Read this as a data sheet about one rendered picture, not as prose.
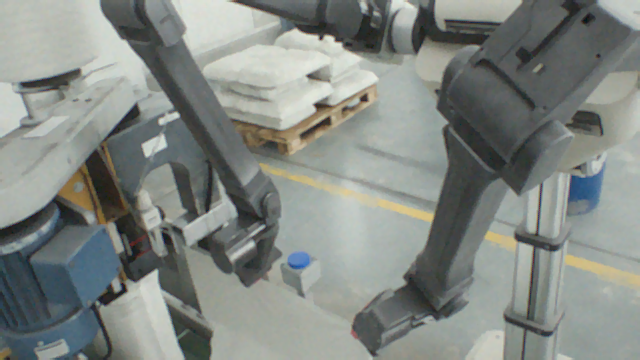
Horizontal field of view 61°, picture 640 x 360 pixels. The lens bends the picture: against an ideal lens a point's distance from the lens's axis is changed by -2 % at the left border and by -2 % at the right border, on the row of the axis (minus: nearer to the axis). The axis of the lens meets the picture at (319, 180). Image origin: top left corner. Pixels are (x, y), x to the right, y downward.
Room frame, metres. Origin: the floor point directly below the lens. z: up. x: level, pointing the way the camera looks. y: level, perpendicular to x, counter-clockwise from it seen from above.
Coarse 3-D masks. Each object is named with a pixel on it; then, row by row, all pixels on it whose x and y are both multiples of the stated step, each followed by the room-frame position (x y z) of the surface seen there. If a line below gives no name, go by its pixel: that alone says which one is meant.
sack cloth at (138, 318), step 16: (112, 224) 1.23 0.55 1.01; (128, 288) 1.18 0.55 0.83; (144, 288) 1.23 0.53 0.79; (112, 304) 1.18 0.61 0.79; (128, 304) 1.19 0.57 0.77; (144, 304) 1.21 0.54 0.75; (160, 304) 1.26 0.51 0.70; (112, 320) 1.19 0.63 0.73; (128, 320) 1.19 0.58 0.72; (144, 320) 1.21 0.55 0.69; (160, 320) 1.25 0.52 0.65; (112, 336) 1.19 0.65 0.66; (128, 336) 1.19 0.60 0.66; (144, 336) 1.20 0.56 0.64; (160, 336) 1.24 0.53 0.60; (96, 352) 1.36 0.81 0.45; (112, 352) 1.21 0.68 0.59; (128, 352) 1.18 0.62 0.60; (144, 352) 1.19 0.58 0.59; (160, 352) 1.22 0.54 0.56; (176, 352) 1.27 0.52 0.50
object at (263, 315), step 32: (192, 256) 0.99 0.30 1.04; (224, 288) 0.94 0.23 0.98; (256, 288) 0.87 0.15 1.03; (224, 320) 0.96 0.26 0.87; (256, 320) 0.89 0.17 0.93; (288, 320) 0.81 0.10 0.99; (320, 320) 0.75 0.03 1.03; (224, 352) 0.91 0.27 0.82; (256, 352) 0.88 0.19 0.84; (288, 352) 0.82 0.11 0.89; (320, 352) 0.76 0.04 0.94; (352, 352) 0.71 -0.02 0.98
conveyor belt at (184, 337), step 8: (176, 328) 1.51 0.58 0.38; (184, 328) 1.51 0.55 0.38; (176, 336) 1.47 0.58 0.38; (184, 336) 1.46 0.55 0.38; (192, 336) 1.46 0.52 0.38; (184, 344) 1.42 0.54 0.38; (192, 344) 1.42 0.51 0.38; (200, 344) 1.41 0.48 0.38; (208, 344) 1.41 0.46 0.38; (88, 352) 1.44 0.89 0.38; (184, 352) 1.38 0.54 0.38; (192, 352) 1.38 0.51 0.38; (200, 352) 1.37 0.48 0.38; (208, 352) 1.37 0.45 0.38
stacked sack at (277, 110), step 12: (312, 84) 4.01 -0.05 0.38; (324, 84) 4.00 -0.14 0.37; (252, 96) 3.91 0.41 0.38; (288, 96) 3.83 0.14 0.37; (300, 96) 3.80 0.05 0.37; (312, 96) 3.86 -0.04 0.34; (324, 96) 3.96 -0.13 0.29; (252, 108) 3.79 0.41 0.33; (264, 108) 3.72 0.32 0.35; (276, 108) 3.65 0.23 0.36; (288, 108) 3.65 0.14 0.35; (300, 108) 3.75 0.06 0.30; (264, 120) 3.73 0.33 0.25; (276, 120) 3.63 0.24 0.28
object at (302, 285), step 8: (280, 264) 1.19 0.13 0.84; (288, 264) 1.18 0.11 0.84; (312, 264) 1.17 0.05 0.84; (288, 272) 1.16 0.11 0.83; (296, 272) 1.15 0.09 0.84; (304, 272) 1.14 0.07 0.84; (312, 272) 1.17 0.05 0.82; (320, 272) 1.19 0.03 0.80; (288, 280) 1.17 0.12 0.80; (296, 280) 1.15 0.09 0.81; (304, 280) 1.14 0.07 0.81; (312, 280) 1.16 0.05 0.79; (296, 288) 1.15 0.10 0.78; (304, 288) 1.14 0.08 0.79
